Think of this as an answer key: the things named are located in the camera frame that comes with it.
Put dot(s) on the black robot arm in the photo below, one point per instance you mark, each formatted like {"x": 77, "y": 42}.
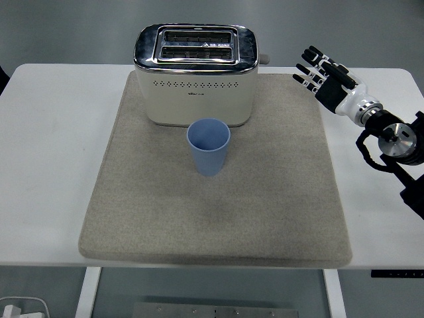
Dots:
{"x": 397, "y": 139}

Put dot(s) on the blue ribbed plastic cup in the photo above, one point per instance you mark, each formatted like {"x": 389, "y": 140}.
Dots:
{"x": 207, "y": 162}

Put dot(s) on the white table leg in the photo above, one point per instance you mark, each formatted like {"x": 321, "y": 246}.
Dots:
{"x": 86, "y": 295}
{"x": 335, "y": 295}

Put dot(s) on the grey metal plate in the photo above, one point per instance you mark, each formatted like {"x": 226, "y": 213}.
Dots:
{"x": 215, "y": 311}

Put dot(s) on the black table control panel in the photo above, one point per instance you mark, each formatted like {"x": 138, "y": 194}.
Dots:
{"x": 397, "y": 273}

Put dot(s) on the grey felt table mat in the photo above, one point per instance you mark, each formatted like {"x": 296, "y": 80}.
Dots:
{"x": 198, "y": 215}

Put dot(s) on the white plug adapter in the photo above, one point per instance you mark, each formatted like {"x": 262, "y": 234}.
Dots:
{"x": 11, "y": 312}

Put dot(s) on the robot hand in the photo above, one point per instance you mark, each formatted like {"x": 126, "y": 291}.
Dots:
{"x": 344, "y": 99}

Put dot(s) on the person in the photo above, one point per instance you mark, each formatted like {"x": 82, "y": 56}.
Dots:
{"x": 3, "y": 81}

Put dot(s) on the cream and chrome toaster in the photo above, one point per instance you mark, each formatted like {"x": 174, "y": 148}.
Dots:
{"x": 198, "y": 106}

